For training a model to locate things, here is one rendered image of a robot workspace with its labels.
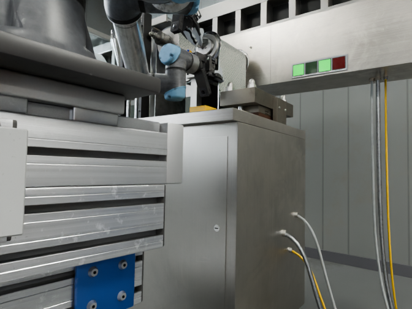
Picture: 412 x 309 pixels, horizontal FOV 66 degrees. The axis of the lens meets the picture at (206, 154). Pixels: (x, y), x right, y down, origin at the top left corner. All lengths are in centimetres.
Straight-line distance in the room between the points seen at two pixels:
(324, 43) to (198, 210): 96
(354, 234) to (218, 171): 187
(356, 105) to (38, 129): 256
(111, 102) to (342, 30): 132
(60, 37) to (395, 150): 247
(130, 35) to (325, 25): 96
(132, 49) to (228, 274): 74
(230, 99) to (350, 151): 160
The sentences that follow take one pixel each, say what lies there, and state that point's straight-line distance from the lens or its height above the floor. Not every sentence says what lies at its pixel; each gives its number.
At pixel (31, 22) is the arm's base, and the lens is 40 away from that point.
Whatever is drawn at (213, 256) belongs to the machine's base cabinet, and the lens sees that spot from 108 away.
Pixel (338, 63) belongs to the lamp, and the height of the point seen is 118.
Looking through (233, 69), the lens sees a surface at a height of 117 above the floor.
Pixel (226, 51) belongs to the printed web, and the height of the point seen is 124.
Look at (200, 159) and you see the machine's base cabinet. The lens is 108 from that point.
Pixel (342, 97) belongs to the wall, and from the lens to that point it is 281.
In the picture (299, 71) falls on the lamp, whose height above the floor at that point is 118.
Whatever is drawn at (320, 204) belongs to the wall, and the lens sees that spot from 282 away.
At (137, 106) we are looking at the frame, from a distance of 155.
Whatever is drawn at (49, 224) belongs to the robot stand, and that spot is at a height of 64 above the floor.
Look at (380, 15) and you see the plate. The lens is 160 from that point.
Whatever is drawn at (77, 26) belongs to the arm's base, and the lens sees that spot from 42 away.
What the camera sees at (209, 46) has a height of 124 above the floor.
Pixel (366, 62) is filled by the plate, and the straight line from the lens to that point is 154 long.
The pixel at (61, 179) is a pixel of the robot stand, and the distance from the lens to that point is 38.
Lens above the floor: 70
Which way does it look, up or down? 3 degrees up
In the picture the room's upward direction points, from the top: 1 degrees clockwise
